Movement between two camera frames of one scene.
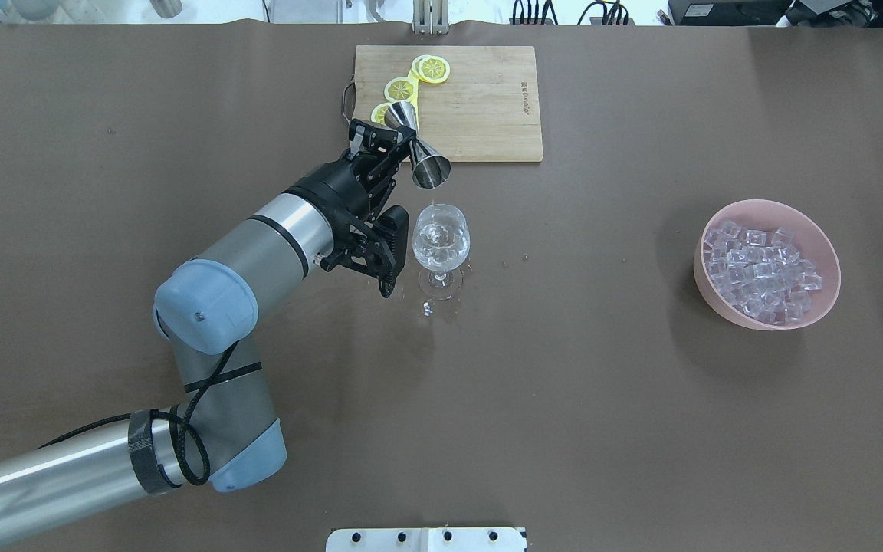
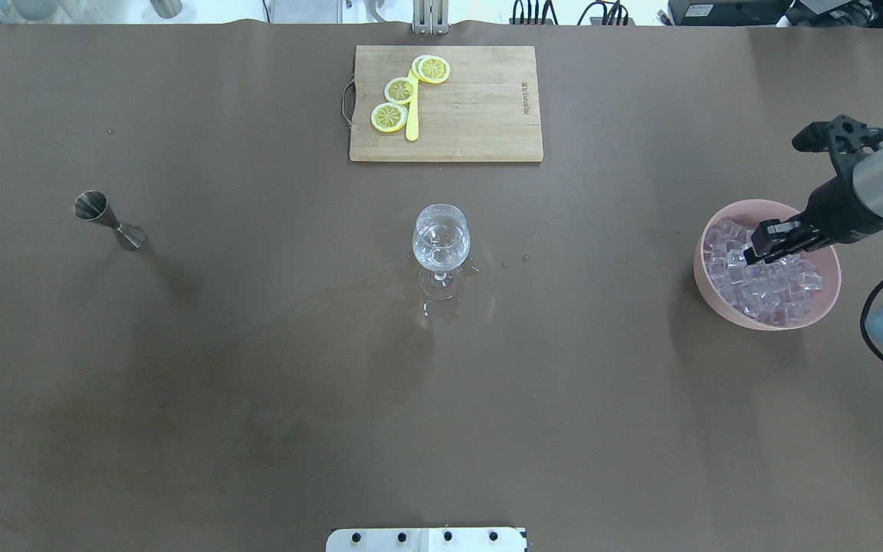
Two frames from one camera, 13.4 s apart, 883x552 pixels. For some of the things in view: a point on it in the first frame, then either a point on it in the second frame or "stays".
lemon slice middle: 400,89 stays
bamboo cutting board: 489,108 stays
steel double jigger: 429,168 -> 93,205
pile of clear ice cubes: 762,275 stays
